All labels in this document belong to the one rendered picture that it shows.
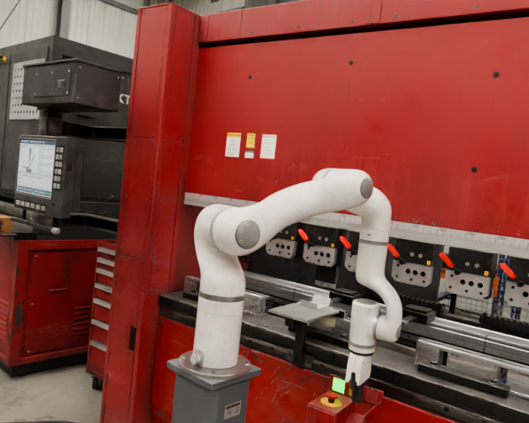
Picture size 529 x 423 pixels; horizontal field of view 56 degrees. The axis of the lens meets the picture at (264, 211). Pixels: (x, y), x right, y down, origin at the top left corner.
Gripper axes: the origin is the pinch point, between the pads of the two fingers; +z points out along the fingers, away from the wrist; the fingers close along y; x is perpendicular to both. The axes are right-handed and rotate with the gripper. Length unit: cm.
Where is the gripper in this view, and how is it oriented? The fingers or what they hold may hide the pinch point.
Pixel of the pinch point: (357, 395)
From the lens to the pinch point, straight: 174.1
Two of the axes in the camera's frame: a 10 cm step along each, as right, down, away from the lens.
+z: -0.6, 9.9, 1.3
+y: -5.7, 0.7, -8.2
